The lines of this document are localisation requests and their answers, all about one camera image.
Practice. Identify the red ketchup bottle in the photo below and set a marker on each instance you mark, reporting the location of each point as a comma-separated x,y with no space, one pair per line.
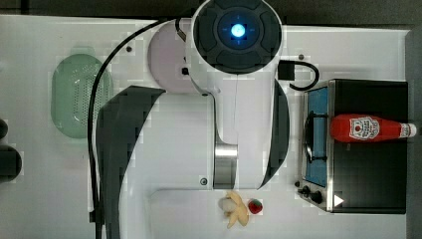
366,128

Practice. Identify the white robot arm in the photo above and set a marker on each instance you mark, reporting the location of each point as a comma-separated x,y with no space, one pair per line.
229,129

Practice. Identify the black toaster oven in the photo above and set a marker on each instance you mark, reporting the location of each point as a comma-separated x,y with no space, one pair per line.
354,177

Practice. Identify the lilac round plate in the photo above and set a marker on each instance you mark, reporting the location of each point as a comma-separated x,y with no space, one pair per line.
166,60

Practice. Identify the peeled toy banana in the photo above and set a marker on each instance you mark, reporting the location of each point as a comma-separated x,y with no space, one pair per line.
234,209

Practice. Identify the toy strawberry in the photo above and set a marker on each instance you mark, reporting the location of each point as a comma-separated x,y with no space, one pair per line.
255,206

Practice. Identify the green perforated colander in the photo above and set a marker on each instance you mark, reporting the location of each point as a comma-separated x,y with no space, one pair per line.
72,85

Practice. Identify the black pot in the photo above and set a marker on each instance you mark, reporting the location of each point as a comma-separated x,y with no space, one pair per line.
10,163

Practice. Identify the small black cup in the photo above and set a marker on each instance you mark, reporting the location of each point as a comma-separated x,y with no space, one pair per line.
3,129

